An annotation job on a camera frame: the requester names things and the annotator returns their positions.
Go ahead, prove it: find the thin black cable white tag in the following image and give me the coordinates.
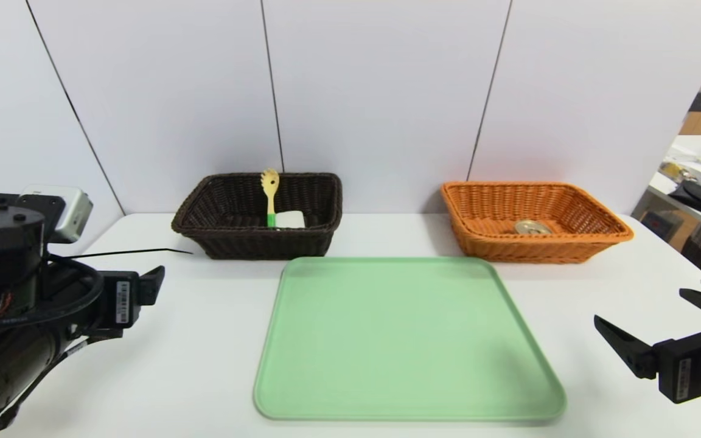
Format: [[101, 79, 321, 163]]
[[0, 336, 121, 426]]

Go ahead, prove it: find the dark brown wicker basket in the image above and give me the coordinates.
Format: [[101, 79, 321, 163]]
[[171, 172, 344, 261]]

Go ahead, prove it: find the small tin can pull tab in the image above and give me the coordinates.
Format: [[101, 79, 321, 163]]
[[514, 219, 553, 235]]

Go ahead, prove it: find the light green plastic tray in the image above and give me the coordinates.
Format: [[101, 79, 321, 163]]
[[253, 256, 568, 422]]

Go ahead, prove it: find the white background table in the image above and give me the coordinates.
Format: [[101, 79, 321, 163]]
[[646, 135, 701, 239]]

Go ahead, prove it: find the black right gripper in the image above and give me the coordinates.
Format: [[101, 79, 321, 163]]
[[593, 288, 701, 409]]

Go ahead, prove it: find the thin black cable tie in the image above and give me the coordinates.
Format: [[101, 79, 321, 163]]
[[61, 247, 194, 260]]

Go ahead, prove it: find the yellow pasta spoon green handle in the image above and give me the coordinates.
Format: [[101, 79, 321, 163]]
[[260, 169, 281, 229]]

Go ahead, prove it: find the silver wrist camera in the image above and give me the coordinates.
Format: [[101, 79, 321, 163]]
[[18, 185, 94, 245]]

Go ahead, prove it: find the orange wicker basket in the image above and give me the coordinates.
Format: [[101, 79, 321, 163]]
[[441, 181, 635, 263]]

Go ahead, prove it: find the brown box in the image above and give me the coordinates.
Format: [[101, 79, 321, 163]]
[[630, 193, 699, 254]]

